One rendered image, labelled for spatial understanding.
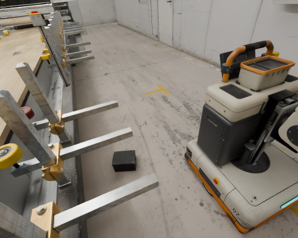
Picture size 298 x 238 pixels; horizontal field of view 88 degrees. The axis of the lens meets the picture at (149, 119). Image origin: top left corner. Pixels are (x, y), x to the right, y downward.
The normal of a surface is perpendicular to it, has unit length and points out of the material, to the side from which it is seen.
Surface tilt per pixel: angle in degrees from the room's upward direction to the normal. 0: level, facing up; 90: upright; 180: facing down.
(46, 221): 0
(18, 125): 90
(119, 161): 0
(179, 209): 0
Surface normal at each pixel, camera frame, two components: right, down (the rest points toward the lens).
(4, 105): 0.39, 0.55
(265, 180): -0.08, -0.77
